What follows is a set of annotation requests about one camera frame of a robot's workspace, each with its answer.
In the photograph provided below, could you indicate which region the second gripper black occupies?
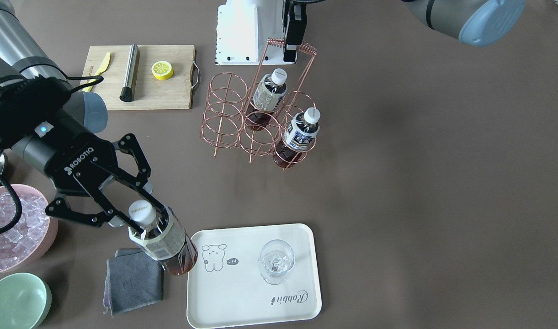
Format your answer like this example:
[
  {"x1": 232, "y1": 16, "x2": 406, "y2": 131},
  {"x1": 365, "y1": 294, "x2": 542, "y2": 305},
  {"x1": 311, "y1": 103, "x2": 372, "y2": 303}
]
[{"x1": 283, "y1": 0, "x2": 308, "y2": 63}]

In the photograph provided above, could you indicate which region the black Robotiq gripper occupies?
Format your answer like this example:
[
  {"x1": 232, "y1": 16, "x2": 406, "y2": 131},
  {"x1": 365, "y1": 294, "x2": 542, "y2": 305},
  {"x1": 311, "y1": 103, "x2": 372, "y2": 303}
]
[{"x1": 0, "y1": 76, "x2": 168, "y2": 233}]

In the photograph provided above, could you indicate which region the tea bottle white cap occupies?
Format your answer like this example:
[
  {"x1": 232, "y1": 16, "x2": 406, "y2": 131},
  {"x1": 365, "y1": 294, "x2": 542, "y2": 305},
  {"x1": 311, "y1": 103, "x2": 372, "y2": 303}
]
[{"x1": 127, "y1": 199, "x2": 199, "y2": 276}]

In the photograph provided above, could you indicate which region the copper wire bottle basket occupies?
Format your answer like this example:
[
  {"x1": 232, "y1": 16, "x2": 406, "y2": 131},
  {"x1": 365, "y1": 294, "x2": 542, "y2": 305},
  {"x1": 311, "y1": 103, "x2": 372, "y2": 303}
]
[{"x1": 200, "y1": 42, "x2": 317, "y2": 170}]

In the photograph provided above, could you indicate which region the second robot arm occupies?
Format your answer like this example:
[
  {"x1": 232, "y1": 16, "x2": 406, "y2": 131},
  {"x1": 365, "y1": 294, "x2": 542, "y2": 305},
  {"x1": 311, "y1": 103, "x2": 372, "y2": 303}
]
[{"x1": 282, "y1": 0, "x2": 526, "y2": 62}]

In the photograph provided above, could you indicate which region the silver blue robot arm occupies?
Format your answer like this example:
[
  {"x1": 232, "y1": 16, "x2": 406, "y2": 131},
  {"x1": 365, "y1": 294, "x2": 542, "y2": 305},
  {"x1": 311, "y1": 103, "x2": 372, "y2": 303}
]
[{"x1": 0, "y1": 0, "x2": 170, "y2": 233}]

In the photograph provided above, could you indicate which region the tea bottle in basket rear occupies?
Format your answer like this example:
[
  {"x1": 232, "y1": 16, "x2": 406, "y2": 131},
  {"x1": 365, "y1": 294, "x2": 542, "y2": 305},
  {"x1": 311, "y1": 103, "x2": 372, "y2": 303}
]
[{"x1": 247, "y1": 68, "x2": 287, "y2": 131}]

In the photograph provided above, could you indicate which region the tea bottle in basket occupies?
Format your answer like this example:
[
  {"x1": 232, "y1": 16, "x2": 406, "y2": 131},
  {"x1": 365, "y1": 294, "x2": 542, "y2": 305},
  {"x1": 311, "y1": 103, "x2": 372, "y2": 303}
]
[
  {"x1": 273, "y1": 107, "x2": 321, "y2": 169},
  {"x1": 247, "y1": 68, "x2": 287, "y2": 131}
]

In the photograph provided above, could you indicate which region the tea bottle in basket front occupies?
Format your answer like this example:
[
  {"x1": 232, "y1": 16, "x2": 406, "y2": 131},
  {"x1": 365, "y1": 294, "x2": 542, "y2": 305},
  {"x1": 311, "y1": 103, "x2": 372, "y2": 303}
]
[{"x1": 273, "y1": 107, "x2": 321, "y2": 169}]

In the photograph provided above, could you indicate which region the grey folded cloth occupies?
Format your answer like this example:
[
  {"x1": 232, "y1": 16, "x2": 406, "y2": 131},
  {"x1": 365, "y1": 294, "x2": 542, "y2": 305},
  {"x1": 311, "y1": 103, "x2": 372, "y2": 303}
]
[{"x1": 103, "y1": 248, "x2": 164, "y2": 317}]

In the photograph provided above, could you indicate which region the pink bowl of ice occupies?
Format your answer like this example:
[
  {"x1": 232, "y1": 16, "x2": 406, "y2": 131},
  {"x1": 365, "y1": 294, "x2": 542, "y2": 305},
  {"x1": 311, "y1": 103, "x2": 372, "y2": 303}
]
[{"x1": 0, "y1": 185, "x2": 58, "y2": 274}]

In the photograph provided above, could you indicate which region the bamboo cutting board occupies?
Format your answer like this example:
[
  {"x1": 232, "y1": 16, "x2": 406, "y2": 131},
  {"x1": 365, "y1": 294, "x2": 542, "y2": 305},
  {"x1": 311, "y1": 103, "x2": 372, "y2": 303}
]
[{"x1": 83, "y1": 44, "x2": 198, "y2": 111}]

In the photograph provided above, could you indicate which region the lemon half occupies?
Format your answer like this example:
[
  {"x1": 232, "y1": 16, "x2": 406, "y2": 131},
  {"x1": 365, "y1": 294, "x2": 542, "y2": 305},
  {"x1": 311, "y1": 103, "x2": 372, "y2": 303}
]
[{"x1": 151, "y1": 60, "x2": 174, "y2": 80}]

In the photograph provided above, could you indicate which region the yellow plastic knife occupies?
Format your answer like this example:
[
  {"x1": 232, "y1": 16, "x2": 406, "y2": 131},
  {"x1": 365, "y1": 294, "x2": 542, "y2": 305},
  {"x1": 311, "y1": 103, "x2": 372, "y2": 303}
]
[{"x1": 82, "y1": 52, "x2": 112, "y2": 92}]

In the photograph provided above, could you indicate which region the cream rabbit tray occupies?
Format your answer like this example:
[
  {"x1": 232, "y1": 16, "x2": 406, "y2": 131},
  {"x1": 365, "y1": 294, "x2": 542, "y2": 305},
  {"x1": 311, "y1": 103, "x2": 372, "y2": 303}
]
[{"x1": 186, "y1": 223, "x2": 322, "y2": 329}]

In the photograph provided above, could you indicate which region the green bowl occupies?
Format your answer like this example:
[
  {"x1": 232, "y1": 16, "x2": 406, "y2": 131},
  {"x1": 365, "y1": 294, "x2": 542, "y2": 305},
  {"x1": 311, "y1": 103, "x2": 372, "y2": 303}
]
[{"x1": 0, "y1": 273, "x2": 52, "y2": 329}]

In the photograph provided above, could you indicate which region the clear wine glass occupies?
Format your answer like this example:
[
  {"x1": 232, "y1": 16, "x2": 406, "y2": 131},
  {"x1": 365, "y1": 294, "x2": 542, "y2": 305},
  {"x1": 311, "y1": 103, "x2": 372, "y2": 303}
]
[{"x1": 258, "y1": 239, "x2": 295, "y2": 285}]

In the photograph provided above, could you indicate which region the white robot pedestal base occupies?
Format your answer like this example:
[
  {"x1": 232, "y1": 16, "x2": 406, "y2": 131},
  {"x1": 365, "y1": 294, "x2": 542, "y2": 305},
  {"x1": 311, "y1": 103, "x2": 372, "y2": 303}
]
[{"x1": 215, "y1": 0, "x2": 296, "y2": 65}]

